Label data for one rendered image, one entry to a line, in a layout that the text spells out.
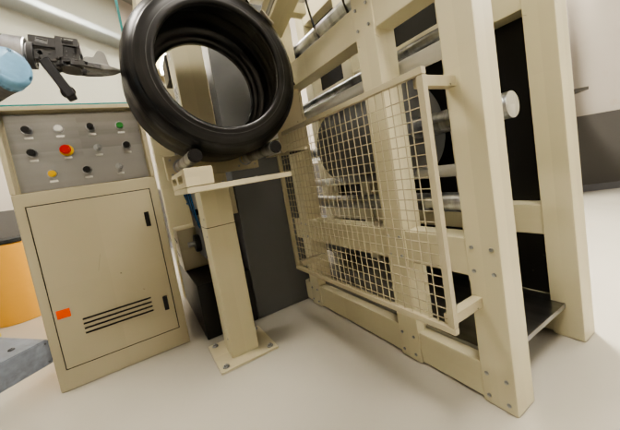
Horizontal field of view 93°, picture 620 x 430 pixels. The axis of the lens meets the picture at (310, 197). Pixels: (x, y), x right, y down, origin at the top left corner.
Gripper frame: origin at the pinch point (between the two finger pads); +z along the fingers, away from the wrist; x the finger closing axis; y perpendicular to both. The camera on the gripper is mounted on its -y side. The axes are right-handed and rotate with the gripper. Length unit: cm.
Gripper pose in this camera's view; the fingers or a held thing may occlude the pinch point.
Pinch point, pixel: (116, 73)
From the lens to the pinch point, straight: 116.7
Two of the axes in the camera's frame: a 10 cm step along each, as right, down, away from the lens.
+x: -5.1, 0.0, 8.6
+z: 8.6, -0.7, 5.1
